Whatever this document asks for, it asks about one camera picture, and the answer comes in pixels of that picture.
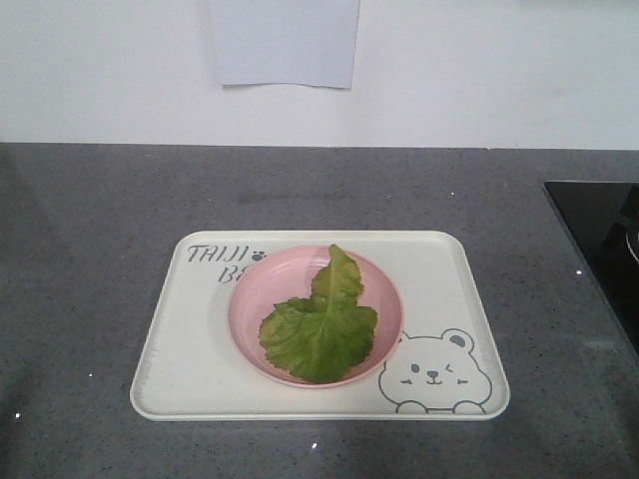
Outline cream bear-print serving tray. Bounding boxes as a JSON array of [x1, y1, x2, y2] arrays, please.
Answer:
[[130, 231, 510, 420]]

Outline black glass gas stove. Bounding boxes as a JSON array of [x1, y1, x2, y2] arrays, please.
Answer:
[[544, 181, 638, 347]]

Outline pink round plate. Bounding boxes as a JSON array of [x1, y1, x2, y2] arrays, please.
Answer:
[[228, 244, 404, 388]]

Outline white paper sheet on wall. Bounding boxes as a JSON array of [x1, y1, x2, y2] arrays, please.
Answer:
[[211, 0, 359, 90]]

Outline green lettuce leaf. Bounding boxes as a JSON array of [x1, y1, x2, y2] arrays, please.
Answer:
[[259, 244, 378, 384]]

